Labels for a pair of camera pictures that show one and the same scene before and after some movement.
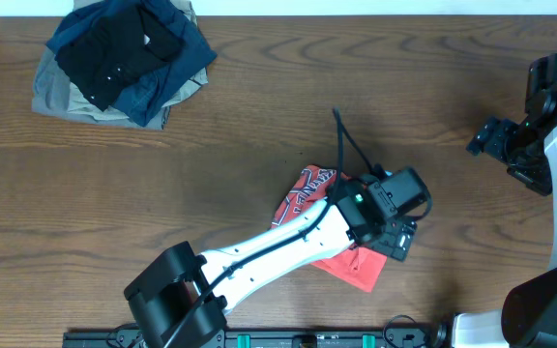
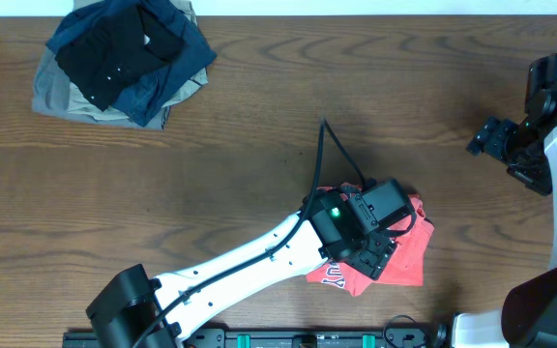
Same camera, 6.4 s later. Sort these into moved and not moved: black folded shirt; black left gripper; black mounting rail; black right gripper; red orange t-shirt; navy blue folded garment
Moved: red orange t-shirt; black left gripper
Not moved: navy blue folded garment; black mounting rail; black folded shirt; black right gripper
